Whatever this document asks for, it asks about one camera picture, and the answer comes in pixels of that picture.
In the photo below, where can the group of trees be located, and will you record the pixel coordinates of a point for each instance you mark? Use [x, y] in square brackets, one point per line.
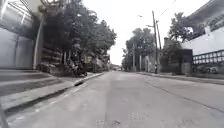
[140, 46]

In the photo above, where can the parked motorcycle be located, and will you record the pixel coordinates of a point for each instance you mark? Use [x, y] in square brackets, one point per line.
[79, 68]

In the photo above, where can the grey concrete road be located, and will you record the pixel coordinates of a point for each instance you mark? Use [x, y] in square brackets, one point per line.
[133, 103]

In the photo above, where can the row of trees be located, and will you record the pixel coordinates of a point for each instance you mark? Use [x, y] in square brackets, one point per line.
[80, 33]

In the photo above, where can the utility pole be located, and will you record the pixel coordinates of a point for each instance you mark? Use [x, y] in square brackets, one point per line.
[155, 40]

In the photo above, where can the dark gate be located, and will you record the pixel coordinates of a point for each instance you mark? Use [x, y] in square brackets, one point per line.
[181, 61]

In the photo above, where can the concrete kerb strip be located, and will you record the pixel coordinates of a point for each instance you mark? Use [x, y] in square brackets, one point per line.
[186, 77]

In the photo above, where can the tree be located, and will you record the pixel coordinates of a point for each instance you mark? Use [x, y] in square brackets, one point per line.
[180, 28]

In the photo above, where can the grey concrete sidewalk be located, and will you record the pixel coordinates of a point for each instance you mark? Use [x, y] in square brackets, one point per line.
[23, 88]

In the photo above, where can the black metal fence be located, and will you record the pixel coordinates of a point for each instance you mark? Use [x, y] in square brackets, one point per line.
[208, 61]

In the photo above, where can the grey building with gate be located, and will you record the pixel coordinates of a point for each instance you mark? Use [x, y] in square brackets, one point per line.
[15, 40]

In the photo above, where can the white building with railing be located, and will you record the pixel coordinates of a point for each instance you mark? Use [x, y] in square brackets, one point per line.
[208, 30]

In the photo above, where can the low wall with slats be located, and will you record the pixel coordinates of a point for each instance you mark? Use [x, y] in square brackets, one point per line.
[50, 61]

